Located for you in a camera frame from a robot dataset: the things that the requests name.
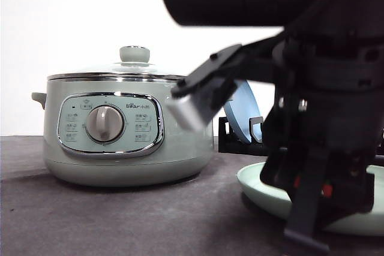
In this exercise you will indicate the green plate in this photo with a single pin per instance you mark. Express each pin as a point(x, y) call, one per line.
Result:
point(365, 223)

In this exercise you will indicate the glass steamer lid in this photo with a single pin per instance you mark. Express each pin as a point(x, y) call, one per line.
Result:
point(130, 67)

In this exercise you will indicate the green electric steamer pot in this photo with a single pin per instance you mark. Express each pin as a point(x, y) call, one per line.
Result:
point(116, 129)

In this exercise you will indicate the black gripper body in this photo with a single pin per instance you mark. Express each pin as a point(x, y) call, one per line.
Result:
point(330, 98)

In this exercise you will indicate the blue plate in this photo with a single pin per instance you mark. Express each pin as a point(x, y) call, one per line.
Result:
point(241, 107)

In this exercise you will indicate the black plate rack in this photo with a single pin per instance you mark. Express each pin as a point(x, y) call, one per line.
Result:
point(229, 142)

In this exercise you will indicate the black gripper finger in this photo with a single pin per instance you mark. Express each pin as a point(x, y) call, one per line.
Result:
point(306, 210)

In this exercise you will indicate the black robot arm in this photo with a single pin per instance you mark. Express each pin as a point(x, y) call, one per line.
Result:
point(198, 98)

